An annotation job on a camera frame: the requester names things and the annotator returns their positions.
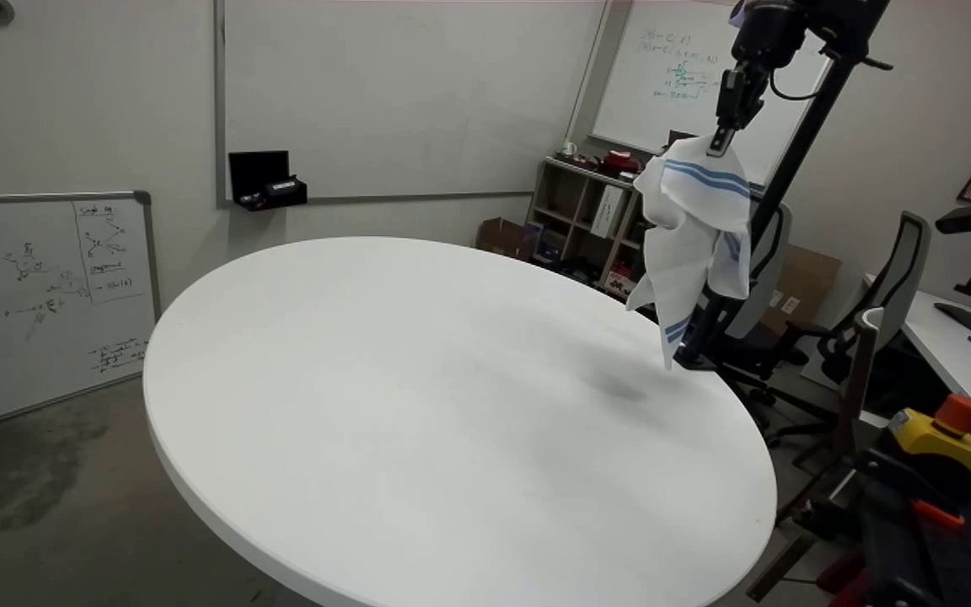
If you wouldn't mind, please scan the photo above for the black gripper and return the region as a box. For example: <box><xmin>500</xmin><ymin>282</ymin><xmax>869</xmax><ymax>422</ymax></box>
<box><xmin>712</xmin><ymin>0</ymin><xmax>810</xmax><ymax>155</ymax></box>

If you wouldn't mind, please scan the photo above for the white cloth with blue stripes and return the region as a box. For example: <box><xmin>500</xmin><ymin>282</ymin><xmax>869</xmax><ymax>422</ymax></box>
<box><xmin>623</xmin><ymin>136</ymin><xmax>764</xmax><ymax>368</ymax></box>

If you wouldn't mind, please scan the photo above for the whiteboard with green writing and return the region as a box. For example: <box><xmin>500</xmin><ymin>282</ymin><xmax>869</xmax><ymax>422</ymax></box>
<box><xmin>589</xmin><ymin>0</ymin><xmax>836</xmax><ymax>187</ymax></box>

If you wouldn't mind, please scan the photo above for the brown cardboard box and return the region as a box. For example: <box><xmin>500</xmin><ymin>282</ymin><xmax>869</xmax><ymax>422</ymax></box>
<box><xmin>759</xmin><ymin>240</ymin><xmax>847</xmax><ymax>339</ymax></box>

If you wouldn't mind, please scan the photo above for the wooden shelf unit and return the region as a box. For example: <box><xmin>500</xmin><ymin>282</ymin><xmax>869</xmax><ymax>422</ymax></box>
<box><xmin>523</xmin><ymin>149</ymin><xmax>667</xmax><ymax>304</ymax></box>

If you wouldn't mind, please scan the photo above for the black office chair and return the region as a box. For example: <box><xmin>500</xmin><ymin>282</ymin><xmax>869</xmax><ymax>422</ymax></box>
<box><xmin>815</xmin><ymin>204</ymin><xmax>939</xmax><ymax>392</ymax></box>

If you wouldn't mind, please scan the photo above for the white desk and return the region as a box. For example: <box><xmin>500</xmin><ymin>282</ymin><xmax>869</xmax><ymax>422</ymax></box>
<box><xmin>861</xmin><ymin>285</ymin><xmax>971</xmax><ymax>428</ymax></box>

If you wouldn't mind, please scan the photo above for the yellow emergency stop red button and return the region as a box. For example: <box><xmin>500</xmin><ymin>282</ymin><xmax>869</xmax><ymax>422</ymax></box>
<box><xmin>886</xmin><ymin>392</ymin><xmax>971</xmax><ymax>489</ymax></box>

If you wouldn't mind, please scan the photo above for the black whiteboard accessory tray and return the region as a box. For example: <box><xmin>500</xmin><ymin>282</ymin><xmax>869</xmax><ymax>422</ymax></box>
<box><xmin>227</xmin><ymin>145</ymin><xmax>309</xmax><ymax>213</ymax></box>

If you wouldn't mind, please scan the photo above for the leaning whiteboard with scribbles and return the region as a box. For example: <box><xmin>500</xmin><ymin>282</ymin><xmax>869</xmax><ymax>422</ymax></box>
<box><xmin>0</xmin><ymin>184</ymin><xmax>162</xmax><ymax>437</ymax></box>

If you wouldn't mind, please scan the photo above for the black clamp orange handle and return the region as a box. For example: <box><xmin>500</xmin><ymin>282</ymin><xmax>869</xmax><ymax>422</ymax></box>
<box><xmin>906</xmin><ymin>495</ymin><xmax>971</xmax><ymax>537</ymax></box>

